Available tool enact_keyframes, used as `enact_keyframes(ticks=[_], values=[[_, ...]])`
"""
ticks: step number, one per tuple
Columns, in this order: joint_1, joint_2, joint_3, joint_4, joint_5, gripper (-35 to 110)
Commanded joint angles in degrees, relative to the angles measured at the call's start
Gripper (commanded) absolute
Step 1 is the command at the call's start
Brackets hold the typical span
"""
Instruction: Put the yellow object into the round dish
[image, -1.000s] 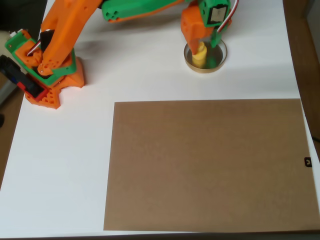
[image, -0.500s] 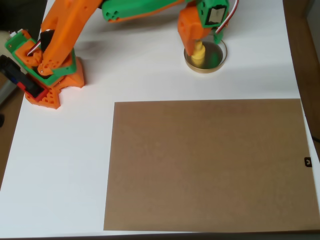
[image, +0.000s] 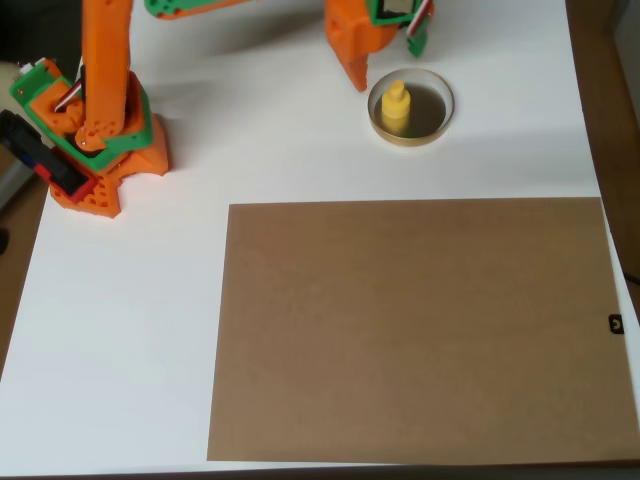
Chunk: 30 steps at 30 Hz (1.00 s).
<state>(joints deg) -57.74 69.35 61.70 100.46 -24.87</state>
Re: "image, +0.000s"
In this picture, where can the brown hardboard sheet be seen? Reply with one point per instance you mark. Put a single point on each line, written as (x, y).
(425, 325)

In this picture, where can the orange gripper black servo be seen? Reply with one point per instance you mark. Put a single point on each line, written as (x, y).
(353, 37)

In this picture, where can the round bowl with gold rim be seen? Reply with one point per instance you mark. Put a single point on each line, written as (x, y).
(430, 110)

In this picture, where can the small black clip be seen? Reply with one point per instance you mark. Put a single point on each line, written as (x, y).
(616, 324)

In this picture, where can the small yellow plastic piece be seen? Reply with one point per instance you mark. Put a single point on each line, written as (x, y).
(395, 107)

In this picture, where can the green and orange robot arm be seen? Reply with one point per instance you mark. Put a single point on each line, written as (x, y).
(105, 75)

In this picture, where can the black and red clamp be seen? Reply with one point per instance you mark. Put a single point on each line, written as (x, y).
(50, 165)

